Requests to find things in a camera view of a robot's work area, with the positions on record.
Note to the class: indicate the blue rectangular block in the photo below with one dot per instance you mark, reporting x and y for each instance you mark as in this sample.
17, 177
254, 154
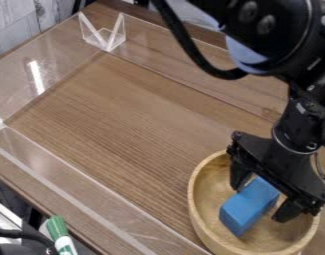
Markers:
245, 207

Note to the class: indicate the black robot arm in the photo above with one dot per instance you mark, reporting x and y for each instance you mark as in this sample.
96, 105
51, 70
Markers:
275, 39

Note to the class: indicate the brown wooden bowl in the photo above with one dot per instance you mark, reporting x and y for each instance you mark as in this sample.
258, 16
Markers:
267, 238

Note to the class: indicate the clear acrylic tray wall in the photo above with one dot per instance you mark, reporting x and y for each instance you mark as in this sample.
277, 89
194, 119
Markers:
102, 219

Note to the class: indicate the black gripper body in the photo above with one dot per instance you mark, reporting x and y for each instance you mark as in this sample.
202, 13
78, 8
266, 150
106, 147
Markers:
286, 161

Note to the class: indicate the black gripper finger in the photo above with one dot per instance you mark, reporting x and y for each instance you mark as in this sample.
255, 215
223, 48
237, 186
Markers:
241, 172
290, 209

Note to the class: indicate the green and white marker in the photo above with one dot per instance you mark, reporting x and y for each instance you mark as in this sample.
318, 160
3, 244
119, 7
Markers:
59, 234

